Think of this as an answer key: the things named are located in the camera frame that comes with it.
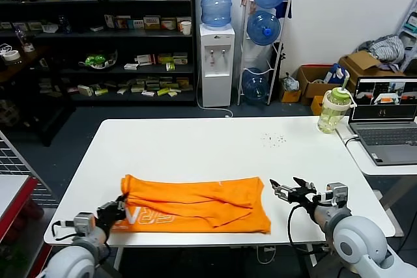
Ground dark blue bottle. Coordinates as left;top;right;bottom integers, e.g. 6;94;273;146
57;13;72;34

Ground white metal jug rack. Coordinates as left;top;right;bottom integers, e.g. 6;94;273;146
236;0;293;105

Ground white laptop cable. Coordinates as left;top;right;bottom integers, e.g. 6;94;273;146
335;128;359;146

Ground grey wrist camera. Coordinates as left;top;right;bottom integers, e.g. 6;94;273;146
317;182;349;207
58;212;97;236

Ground orange t-shirt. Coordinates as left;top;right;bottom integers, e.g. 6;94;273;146
112;174;272;235

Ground white water dispenser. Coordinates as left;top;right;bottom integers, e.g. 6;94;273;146
198;23;235;108

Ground small orange cardboard box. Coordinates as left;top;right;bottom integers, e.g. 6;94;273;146
309;94;326;115
280;89;302;103

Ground grey pile of clothes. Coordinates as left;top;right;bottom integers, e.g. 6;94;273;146
357;34;406;63

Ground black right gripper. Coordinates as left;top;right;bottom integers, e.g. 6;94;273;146
269;176;317;207

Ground blue and white package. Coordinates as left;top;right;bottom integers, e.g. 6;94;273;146
323;62;349;85

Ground open cardboard box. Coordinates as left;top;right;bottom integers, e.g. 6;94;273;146
296;64;343;105

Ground white tape roll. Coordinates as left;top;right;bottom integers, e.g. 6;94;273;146
1;49;20;62

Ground white dispenser power cable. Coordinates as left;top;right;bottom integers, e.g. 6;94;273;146
196;72;234;118

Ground black shelving unit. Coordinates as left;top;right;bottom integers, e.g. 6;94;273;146
0;0;197;107

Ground green lidded drinking bottle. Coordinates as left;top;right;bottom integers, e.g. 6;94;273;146
318;71;358;135

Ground white wire grid panel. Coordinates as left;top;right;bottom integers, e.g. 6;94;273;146
0;128;53;209

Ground red and white cart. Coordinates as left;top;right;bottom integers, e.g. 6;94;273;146
0;175;53;278

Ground cardboard box with flap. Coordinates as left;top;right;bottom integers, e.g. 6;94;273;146
338;49;407;92

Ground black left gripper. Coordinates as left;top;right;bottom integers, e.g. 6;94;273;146
96;193;131;230

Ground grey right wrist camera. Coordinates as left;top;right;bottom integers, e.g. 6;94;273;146
317;182;349;207

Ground grey laptop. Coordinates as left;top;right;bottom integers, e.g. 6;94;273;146
347;76;417;167

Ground dark wooden desk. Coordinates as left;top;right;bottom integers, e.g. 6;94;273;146
0;46;76;146

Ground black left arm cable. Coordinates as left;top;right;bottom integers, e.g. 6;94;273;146
51;221;78;243

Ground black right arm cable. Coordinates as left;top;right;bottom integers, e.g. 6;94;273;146
286;204;330;253

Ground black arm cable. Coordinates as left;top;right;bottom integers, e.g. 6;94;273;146
286;204;330;253
51;221;78;243

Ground grey plastic bag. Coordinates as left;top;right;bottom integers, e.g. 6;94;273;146
280;72;300;92

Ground white bowl with green toy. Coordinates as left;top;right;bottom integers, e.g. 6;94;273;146
78;49;118;70

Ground clear plastic bottle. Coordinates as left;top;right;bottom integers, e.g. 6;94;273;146
15;26;35;52

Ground white side table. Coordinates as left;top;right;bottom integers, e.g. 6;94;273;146
335;124;417;236

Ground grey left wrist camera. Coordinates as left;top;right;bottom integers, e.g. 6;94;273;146
58;212;97;236

